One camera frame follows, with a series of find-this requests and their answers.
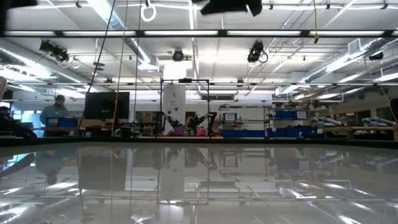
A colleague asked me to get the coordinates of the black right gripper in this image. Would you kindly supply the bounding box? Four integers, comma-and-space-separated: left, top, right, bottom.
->
200, 0, 263, 17

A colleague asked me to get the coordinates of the rig overhead light bar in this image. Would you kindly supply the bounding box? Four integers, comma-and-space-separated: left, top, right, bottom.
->
0, 29, 398, 39

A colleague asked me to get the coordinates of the white square column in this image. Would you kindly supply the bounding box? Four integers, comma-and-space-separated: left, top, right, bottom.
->
162, 83, 187, 135

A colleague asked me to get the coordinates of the shelving rack with blue bins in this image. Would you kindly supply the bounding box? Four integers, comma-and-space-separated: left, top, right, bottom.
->
218, 105, 272, 139

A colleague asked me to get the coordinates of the person in pink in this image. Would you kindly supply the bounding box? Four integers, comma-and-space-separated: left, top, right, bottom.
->
167, 116, 207, 138

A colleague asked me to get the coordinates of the row of blue bins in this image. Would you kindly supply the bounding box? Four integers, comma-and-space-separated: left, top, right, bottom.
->
271, 110, 326, 139

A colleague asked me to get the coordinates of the grey rolled material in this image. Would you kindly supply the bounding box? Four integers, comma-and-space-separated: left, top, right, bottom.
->
361, 116, 398, 127
312, 116, 346, 128

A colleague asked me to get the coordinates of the large black monitor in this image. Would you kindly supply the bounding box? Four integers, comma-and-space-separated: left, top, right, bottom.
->
83, 91, 131, 120

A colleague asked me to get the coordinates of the wooden workbench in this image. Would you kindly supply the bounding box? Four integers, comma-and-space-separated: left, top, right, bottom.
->
322, 125, 398, 141

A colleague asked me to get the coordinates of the standing person at bench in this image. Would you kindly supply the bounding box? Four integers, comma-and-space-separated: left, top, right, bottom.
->
39, 94, 72, 138

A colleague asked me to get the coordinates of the blue storage bin with label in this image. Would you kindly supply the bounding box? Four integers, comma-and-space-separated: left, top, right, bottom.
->
45, 116, 79, 128

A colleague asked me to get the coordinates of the person seated at edge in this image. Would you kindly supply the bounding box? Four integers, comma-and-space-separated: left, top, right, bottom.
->
0, 106, 39, 139

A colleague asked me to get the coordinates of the ceiling mounted black camera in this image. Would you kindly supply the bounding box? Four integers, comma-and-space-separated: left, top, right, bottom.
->
39, 39, 70, 63
246, 40, 269, 64
171, 48, 185, 62

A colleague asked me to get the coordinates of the yellow hanging cord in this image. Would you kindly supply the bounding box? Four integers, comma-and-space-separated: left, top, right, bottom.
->
312, 0, 320, 44

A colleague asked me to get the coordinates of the white coiled cable loop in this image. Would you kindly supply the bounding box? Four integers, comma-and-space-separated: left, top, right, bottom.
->
140, 2, 157, 23

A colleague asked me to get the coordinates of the silver ceiling air duct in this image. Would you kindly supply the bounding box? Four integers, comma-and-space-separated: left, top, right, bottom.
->
86, 0, 161, 71

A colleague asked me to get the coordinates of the yellow hanging rope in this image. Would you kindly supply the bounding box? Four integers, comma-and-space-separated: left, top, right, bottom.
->
110, 0, 129, 137

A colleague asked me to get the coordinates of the black table frame rail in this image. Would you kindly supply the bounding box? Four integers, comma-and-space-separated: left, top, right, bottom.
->
0, 136, 398, 149

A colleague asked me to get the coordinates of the black hanging cable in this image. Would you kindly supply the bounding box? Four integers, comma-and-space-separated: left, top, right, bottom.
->
76, 0, 117, 131

